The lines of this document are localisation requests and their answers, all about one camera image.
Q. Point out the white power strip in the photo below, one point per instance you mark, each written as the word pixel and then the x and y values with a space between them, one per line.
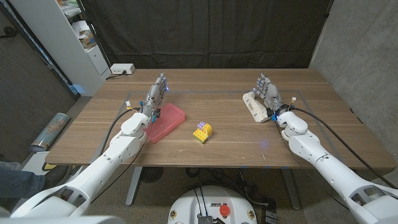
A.
pixel 122 68

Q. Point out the person's leg in jeans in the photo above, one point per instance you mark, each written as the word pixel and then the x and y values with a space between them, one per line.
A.
pixel 18 183

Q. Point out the red emergency stop button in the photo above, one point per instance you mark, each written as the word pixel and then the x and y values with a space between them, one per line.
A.
pixel 224 210

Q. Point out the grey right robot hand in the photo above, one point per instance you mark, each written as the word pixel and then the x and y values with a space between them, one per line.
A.
pixel 271 93

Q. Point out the yellow and purple lego stack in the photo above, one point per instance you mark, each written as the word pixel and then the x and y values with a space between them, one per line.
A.
pixel 203 132

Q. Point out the pink plastic pencil case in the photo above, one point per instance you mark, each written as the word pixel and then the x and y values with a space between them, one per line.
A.
pixel 169 118

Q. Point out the rolled printed poster tube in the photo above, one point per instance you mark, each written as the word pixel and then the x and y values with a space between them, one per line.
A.
pixel 51 130

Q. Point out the cardboard box with blue tape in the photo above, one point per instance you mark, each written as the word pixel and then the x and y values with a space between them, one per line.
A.
pixel 87 41

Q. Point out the grey table leg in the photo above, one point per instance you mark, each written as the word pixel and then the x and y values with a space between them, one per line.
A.
pixel 133 186
pixel 290 189

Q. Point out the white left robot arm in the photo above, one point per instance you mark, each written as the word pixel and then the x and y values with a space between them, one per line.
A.
pixel 102 161

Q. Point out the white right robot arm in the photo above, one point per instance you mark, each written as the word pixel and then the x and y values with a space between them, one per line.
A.
pixel 329 174

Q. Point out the black round floor object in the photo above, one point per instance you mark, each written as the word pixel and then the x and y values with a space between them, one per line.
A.
pixel 151 174

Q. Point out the white shelf cabinet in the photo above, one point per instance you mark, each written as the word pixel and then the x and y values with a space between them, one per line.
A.
pixel 56 37

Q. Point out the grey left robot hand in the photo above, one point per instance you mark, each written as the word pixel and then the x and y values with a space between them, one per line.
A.
pixel 154 98

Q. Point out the black box beside robot base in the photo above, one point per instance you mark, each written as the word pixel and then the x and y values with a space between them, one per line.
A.
pixel 270 217

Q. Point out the black curtain backdrop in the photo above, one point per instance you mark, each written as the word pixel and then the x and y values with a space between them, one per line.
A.
pixel 202 31

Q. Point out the person's dark shoe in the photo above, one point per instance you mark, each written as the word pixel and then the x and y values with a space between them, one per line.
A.
pixel 56 175

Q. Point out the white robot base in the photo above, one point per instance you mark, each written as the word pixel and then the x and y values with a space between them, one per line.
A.
pixel 192 202

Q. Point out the white patterned pen bag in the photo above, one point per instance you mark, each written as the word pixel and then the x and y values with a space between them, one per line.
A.
pixel 255 107

